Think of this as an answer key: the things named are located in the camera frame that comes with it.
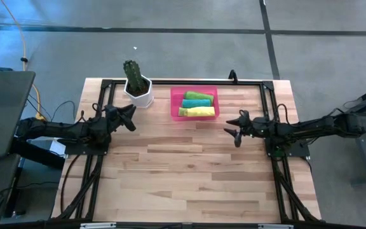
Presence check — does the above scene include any green cactus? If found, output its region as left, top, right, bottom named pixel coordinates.
left=122, top=59, right=149, bottom=93

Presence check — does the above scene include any black aluminium table frame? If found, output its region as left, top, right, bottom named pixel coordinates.
left=51, top=78, right=322, bottom=223

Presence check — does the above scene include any teal microfiber towel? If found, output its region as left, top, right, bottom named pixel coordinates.
left=181, top=99, right=212, bottom=109

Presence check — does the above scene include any white paper sheet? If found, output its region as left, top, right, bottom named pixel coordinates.
left=48, top=139, right=68, bottom=157

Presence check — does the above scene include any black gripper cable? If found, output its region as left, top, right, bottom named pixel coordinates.
left=238, top=103, right=292, bottom=127
left=79, top=102, right=107, bottom=124

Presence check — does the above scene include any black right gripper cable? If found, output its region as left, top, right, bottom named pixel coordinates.
left=238, top=103, right=292, bottom=127

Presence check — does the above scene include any dark grey desk top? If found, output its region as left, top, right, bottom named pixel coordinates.
left=0, top=70, right=37, bottom=159

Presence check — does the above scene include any black clamp hook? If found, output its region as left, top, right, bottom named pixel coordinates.
left=227, top=69, right=239, bottom=84

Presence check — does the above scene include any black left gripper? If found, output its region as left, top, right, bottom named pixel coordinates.
left=88, top=104, right=137, bottom=143

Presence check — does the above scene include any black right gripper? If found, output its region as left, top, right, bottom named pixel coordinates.
left=223, top=109, right=270, bottom=148

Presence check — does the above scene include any yellow microfiber towel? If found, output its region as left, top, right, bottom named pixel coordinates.
left=185, top=106, right=216, bottom=118

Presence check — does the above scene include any pink plastic basket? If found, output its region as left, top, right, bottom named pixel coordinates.
left=170, top=85, right=220, bottom=122

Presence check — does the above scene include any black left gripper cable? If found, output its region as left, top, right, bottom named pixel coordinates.
left=79, top=102, right=107, bottom=124

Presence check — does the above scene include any black floor power cable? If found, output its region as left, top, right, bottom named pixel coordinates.
left=25, top=97, right=77, bottom=123

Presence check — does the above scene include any orange floor cable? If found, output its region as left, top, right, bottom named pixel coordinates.
left=0, top=0, right=46, bottom=121

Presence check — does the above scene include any silver metal bracket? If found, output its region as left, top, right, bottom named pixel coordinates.
left=79, top=222, right=118, bottom=229
left=257, top=223, right=294, bottom=229

